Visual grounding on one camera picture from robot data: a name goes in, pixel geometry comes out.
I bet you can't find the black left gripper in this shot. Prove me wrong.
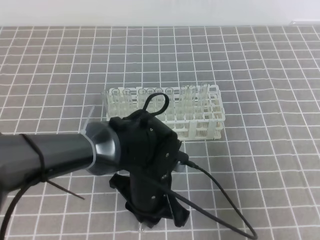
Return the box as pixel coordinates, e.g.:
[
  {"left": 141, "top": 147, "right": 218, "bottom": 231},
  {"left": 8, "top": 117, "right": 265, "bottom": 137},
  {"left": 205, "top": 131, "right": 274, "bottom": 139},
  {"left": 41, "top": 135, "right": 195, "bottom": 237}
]
[{"left": 108, "top": 109, "right": 190, "bottom": 228}]

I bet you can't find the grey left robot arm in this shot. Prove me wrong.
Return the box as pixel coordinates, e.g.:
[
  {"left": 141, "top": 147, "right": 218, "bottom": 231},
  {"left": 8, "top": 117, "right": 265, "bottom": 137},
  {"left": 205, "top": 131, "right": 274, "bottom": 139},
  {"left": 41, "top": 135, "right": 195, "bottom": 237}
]
[{"left": 0, "top": 109, "right": 190, "bottom": 227}]

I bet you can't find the clear test tube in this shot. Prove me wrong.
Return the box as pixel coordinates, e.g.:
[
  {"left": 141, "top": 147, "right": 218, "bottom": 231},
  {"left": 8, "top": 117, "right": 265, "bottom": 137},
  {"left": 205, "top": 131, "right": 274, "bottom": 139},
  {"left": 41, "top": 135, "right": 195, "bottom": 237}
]
[
  {"left": 187, "top": 85, "right": 197, "bottom": 120},
  {"left": 153, "top": 87, "right": 165, "bottom": 112},
  {"left": 137, "top": 88, "right": 147, "bottom": 109},
  {"left": 165, "top": 87, "right": 175, "bottom": 121},
  {"left": 197, "top": 82, "right": 208, "bottom": 119},
  {"left": 122, "top": 88, "right": 133, "bottom": 116},
  {"left": 177, "top": 85, "right": 189, "bottom": 121},
  {"left": 111, "top": 88, "right": 121, "bottom": 117},
  {"left": 146, "top": 87, "right": 155, "bottom": 101}
]

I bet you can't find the white test tube rack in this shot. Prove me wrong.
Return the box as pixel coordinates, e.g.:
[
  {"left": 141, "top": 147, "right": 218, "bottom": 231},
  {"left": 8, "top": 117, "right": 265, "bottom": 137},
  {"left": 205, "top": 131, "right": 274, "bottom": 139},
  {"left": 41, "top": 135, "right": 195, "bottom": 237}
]
[{"left": 101, "top": 84, "right": 226, "bottom": 141}]

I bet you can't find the grey checked tablecloth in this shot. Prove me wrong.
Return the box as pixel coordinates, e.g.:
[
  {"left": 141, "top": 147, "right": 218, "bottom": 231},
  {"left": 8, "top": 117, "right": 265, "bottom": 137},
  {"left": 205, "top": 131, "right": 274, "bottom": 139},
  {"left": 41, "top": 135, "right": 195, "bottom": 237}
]
[{"left": 0, "top": 26, "right": 320, "bottom": 240}]

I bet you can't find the white zip tie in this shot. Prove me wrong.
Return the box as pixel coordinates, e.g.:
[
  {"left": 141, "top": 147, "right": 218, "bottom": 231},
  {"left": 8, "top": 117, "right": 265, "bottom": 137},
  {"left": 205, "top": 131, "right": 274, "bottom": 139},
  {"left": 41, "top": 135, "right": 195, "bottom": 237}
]
[{"left": 80, "top": 105, "right": 97, "bottom": 171}]

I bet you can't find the black zip tie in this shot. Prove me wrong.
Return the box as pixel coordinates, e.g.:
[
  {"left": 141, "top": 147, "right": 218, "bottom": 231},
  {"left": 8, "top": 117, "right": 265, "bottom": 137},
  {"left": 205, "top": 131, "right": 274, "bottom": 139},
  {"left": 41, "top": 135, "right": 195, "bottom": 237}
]
[{"left": 21, "top": 133, "right": 85, "bottom": 200}]

